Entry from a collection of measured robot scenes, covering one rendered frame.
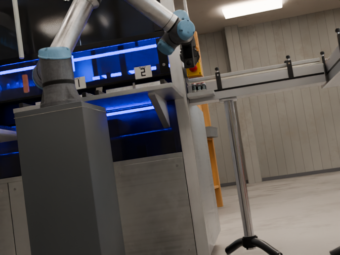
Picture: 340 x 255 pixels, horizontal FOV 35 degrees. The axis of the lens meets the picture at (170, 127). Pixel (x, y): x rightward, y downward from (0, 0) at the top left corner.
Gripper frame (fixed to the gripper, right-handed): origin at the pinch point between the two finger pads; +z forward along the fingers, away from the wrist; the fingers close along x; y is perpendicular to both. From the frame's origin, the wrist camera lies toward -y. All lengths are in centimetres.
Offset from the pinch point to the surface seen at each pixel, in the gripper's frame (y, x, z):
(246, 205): -55, -15, 48
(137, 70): 5.9, 27.5, 3.4
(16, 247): -65, 102, 36
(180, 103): -12.0, 8.8, 12.0
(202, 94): -9.8, -2.3, 11.0
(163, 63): 6.8, 14.3, 2.9
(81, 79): 6, 57, 3
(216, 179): 119, 23, 411
